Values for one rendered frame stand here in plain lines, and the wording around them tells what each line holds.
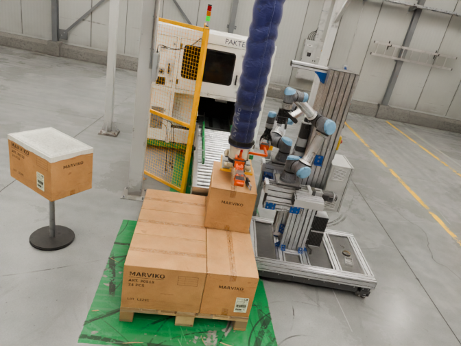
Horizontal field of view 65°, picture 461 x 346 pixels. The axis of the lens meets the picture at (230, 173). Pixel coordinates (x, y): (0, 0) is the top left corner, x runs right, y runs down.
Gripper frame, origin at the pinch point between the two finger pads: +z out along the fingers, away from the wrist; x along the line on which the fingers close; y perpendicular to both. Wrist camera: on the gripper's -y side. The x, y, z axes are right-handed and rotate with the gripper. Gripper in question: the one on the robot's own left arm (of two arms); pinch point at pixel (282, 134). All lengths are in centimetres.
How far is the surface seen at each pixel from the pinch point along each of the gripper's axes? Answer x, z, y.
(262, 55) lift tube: -23, -52, 27
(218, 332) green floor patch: 61, 152, 21
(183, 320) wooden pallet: 60, 146, 50
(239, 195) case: -3, 61, 22
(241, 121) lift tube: -23.8, 3.0, 32.0
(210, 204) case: -2, 74, 45
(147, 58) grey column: -128, -17, 139
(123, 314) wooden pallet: 65, 145, 97
